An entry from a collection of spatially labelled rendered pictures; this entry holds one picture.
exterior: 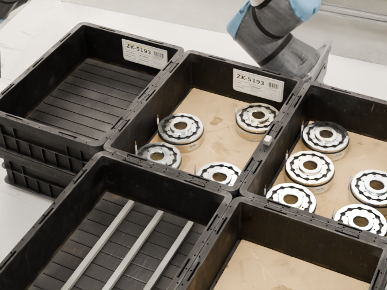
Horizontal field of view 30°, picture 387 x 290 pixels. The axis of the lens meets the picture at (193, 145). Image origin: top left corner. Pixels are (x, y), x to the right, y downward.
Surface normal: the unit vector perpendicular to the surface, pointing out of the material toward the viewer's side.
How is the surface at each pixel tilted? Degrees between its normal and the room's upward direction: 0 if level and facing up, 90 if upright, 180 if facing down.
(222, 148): 0
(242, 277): 0
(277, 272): 0
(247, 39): 94
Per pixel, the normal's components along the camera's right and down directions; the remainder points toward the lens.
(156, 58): -0.44, 0.60
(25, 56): -0.01, -0.75
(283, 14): -0.26, 0.77
